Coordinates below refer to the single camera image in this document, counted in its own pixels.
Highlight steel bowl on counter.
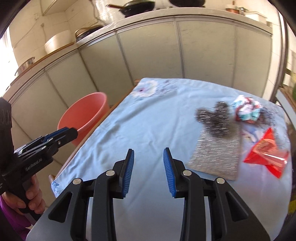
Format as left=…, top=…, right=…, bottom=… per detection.
left=15, top=57, right=35, bottom=77

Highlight black frying pan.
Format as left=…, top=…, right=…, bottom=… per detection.
left=169, top=0, right=206, bottom=8

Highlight pink plastic trash bucket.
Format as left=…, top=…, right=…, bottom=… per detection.
left=58, top=92, right=110, bottom=147

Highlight metal shelf pole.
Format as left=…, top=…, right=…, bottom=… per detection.
left=270, top=12, right=289, bottom=103

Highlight grey kitchen cabinets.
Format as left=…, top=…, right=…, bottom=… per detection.
left=4, top=18, right=273, bottom=148

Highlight steel wool scrubber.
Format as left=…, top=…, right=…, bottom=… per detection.
left=195, top=101, right=236, bottom=138

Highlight person's left hand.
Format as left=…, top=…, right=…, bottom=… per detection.
left=1, top=175, right=46, bottom=214

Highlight red plastic snack bag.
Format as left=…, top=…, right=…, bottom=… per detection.
left=243, top=128, right=290, bottom=179

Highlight white round basin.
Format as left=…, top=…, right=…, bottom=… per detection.
left=45, top=30, right=73, bottom=54

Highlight copper pot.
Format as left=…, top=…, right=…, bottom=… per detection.
left=225, top=1, right=248, bottom=16

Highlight black lidded wok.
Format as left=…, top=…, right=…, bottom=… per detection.
left=106, top=1, right=155, bottom=18

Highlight colourful paper ball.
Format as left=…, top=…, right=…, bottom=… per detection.
left=231, top=95, right=263, bottom=123

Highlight light blue floral tablecloth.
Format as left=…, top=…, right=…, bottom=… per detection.
left=51, top=78, right=292, bottom=240

